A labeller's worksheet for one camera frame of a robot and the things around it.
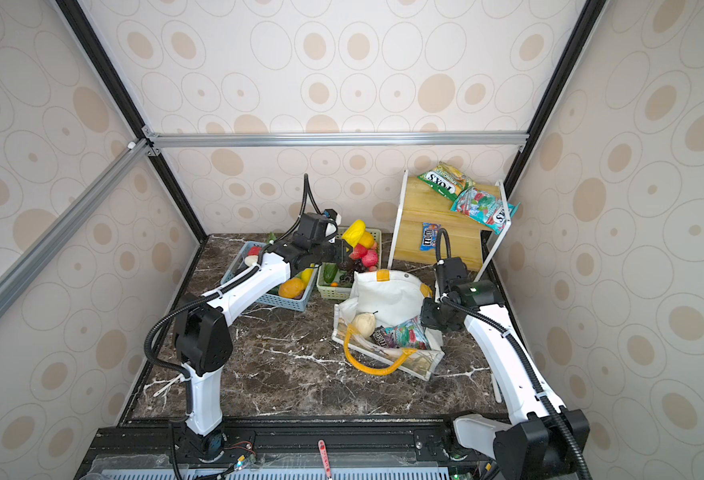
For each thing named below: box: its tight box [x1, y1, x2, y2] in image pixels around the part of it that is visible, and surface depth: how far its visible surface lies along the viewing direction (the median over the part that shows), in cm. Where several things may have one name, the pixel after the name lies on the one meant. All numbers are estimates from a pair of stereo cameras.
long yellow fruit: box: [342, 219, 367, 248], surface depth 89 cm
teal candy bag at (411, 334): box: [393, 316, 432, 350], surface depth 86 cm
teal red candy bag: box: [450, 187, 521, 235], surface depth 80 cm
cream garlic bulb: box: [352, 310, 379, 338], surface depth 91 cm
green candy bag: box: [418, 161, 476, 202], surface depth 86 cm
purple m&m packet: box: [370, 325, 397, 348], surface depth 91 cm
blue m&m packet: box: [420, 222, 442, 251], surface depth 99 cm
